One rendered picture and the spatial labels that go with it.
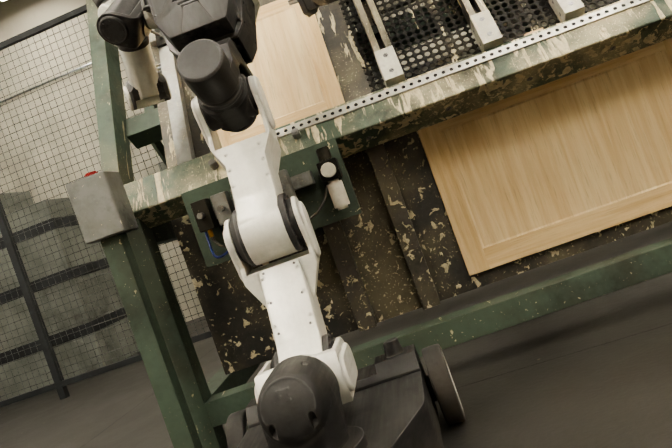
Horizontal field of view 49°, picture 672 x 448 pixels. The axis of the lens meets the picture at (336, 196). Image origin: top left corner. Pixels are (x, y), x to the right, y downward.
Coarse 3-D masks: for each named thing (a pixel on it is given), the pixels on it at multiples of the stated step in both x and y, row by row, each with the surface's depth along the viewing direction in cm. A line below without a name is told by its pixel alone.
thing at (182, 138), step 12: (168, 48) 257; (168, 60) 254; (168, 72) 251; (180, 84) 250; (180, 96) 245; (168, 108) 243; (180, 108) 242; (180, 120) 239; (180, 132) 237; (180, 144) 234; (192, 144) 237; (180, 156) 232; (192, 156) 232
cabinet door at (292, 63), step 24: (264, 24) 255; (288, 24) 252; (312, 24) 249; (264, 48) 249; (288, 48) 246; (312, 48) 243; (264, 72) 244; (288, 72) 241; (312, 72) 238; (288, 96) 236; (312, 96) 233; (336, 96) 231; (288, 120) 231
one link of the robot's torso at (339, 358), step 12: (336, 348) 154; (348, 348) 165; (324, 360) 151; (336, 360) 151; (348, 360) 158; (264, 372) 155; (336, 372) 150; (348, 372) 152; (348, 384) 150; (348, 396) 151
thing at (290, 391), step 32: (416, 352) 189; (288, 384) 134; (320, 384) 137; (384, 384) 178; (416, 384) 168; (256, 416) 183; (288, 416) 132; (320, 416) 133; (352, 416) 161; (384, 416) 153; (416, 416) 147
